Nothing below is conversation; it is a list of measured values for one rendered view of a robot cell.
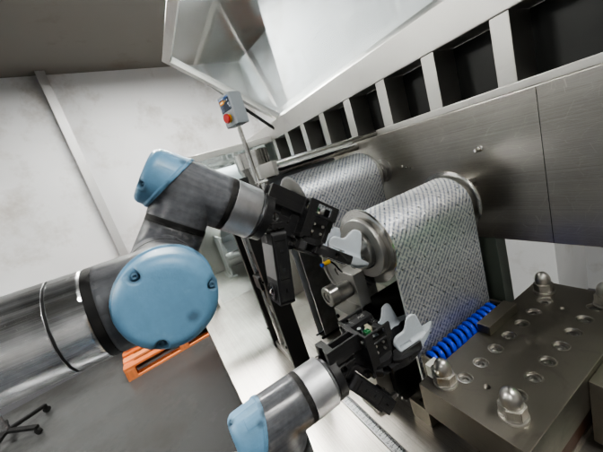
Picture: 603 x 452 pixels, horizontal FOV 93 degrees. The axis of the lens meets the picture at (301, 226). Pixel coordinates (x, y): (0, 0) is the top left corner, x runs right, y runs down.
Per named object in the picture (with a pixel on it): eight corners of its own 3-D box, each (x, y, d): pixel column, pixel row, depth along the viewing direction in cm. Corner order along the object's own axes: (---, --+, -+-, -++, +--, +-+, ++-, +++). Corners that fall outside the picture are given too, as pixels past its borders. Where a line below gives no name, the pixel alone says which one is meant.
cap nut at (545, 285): (529, 292, 62) (527, 273, 61) (537, 285, 63) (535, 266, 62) (550, 297, 58) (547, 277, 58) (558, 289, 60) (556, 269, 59)
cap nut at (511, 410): (492, 415, 40) (486, 388, 39) (506, 399, 42) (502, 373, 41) (521, 433, 37) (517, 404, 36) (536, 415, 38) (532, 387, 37)
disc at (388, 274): (350, 273, 62) (332, 209, 59) (352, 273, 63) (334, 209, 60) (403, 291, 49) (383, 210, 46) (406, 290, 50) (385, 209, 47)
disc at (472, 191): (426, 232, 73) (414, 175, 70) (427, 231, 73) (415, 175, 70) (486, 237, 60) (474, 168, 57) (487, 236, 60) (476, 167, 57)
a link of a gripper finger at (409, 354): (426, 344, 47) (381, 370, 44) (428, 352, 47) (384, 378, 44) (406, 331, 51) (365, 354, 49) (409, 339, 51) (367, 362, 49)
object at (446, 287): (416, 361, 54) (395, 273, 50) (487, 303, 64) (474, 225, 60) (419, 362, 54) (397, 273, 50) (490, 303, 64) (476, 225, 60)
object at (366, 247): (348, 224, 53) (376, 254, 49) (356, 221, 53) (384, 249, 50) (340, 248, 58) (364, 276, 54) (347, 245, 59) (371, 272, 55)
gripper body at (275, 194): (344, 211, 45) (276, 180, 40) (327, 264, 44) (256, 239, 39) (318, 211, 52) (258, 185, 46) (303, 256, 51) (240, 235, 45)
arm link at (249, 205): (225, 231, 37) (213, 227, 44) (257, 242, 39) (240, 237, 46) (244, 177, 38) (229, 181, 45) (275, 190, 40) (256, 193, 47)
